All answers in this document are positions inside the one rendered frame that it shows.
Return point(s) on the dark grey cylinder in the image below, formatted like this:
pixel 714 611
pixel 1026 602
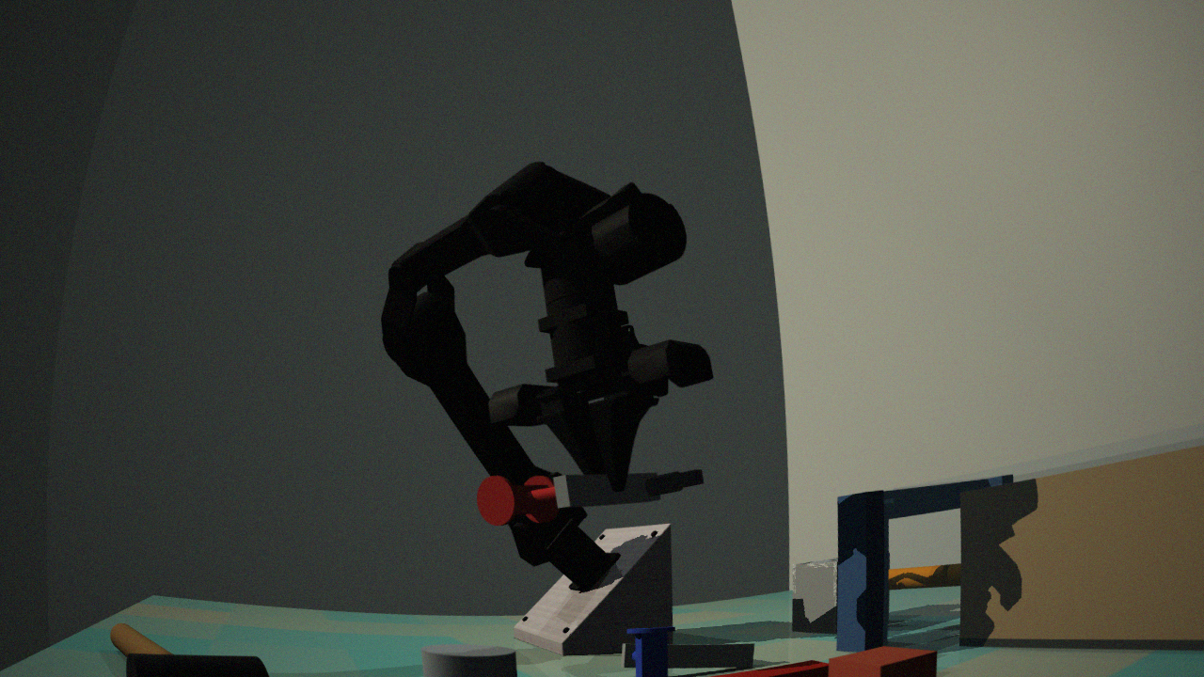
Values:
pixel 457 660

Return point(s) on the black-headed mallet with wooden handle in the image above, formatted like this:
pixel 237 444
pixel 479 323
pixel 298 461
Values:
pixel 145 658

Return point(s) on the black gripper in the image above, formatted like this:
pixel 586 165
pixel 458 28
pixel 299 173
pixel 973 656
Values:
pixel 588 352

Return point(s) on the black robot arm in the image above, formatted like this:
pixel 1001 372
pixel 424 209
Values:
pixel 584 240

